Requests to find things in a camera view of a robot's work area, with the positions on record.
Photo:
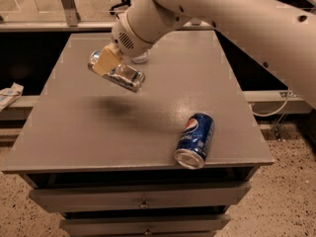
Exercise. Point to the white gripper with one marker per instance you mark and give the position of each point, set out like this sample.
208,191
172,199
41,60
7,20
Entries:
129,38

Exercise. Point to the silver blue redbull can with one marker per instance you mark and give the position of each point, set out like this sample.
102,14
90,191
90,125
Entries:
122,75

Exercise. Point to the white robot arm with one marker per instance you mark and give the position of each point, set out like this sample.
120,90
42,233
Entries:
281,38

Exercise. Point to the blue pepsi can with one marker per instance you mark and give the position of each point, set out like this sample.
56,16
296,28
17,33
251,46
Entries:
194,142

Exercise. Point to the clear plastic water bottle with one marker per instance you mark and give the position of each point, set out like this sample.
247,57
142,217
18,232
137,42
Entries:
140,59

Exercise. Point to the grey metal railing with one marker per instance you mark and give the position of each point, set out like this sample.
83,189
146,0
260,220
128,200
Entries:
56,15

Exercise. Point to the grey drawer cabinet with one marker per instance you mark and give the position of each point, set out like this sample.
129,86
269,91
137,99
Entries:
85,132

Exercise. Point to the crumpled white wrapper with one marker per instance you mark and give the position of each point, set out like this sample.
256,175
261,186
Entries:
9,95

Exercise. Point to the upper grey drawer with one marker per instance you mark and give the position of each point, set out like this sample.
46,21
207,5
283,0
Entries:
140,197

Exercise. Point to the grey drawer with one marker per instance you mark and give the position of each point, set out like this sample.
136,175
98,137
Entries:
140,197
145,226

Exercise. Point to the lower grey drawer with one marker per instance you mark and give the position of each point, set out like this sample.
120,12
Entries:
145,226

